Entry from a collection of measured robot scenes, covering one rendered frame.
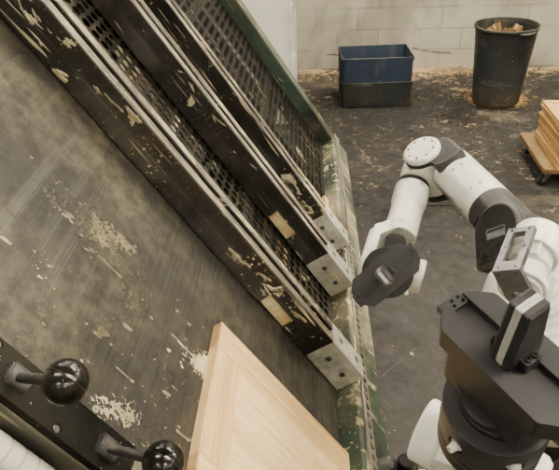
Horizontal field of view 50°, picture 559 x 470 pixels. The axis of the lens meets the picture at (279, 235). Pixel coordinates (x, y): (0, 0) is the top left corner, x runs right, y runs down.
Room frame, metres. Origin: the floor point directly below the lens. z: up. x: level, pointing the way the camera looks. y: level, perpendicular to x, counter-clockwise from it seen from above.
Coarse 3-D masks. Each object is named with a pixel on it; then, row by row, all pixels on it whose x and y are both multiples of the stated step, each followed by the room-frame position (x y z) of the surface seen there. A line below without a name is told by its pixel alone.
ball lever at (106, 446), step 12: (96, 444) 0.39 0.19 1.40; (108, 444) 0.39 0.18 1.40; (120, 444) 0.40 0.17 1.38; (156, 444) 0.34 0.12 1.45; (168, 444) 0.34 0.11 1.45; (108, 456) 0.38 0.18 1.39; (120, 456) 0.37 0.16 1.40; (132, 456) 0.36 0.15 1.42; (144, 456) 0.34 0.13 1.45; (156, 456) 0.33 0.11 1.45; (168, 456) 0.33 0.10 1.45; (180, 456) 0.34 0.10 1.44; (144, 468) 0.33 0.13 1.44; (156, 468) 0.32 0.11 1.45; (168, 468) 0.32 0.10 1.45; (180, 468) 0.33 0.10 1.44
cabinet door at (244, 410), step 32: (224, 352) 0.70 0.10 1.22; (224, 384) 0.64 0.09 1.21; (256, 384) 0.70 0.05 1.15; (224, 416) 0.59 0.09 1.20; (256, 416) 0.64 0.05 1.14; (288, 416) 0.70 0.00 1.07; (192, 448) 0.51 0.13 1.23; (224, 448) 0.54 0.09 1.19; (256, 448) 0.58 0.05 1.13; (288, 448) 0.64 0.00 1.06; (320, 448) 0.69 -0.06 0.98
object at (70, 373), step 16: (16, 368) 0.40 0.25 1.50; (48, 368) 0.34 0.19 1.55; (64, 368) 0.34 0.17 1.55; (80, 368) 0.34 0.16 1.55; (16, 384) 0.39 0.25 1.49; (48, 384) 0.33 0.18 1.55; (64, 384) 0.33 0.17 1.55; (80, 384) 0.33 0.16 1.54; (48, 400) 0.33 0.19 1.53; (64, 400) 0.32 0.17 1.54
